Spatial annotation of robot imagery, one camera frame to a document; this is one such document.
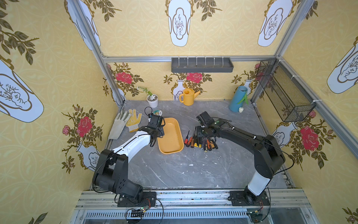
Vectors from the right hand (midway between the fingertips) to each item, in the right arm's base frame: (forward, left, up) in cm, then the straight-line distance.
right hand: (202, 130), depth 92 cm
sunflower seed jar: (+14, +32, -1) cm, 35 cm away
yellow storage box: (-6, +20, -8) cm, 22 cm away
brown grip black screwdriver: (-7, +6, -6) cm, 11 cm away
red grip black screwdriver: (-3, +10, -8) cm, 14 cm away
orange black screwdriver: (-3, +8, -8) cm, 12 cm away
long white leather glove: (+8, +63, -9) cm, 64 cm away
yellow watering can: (+31, +10, -1) cm, 33 cm away
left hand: (-2, +33, +1) cm, 33 cm away
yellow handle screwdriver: (-8, +1, -7) cm, 11 cm away
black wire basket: (+4, -45, +24) cm, 51 cm away
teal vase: (+26, -27, +9) cm, 39 cm away
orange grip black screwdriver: (-6, -7, -8) cm, 12 cm away
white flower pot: (+26, +38, 0) cm, 46 cm away
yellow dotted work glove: (+10, +51, -7) cm, 53 cm away
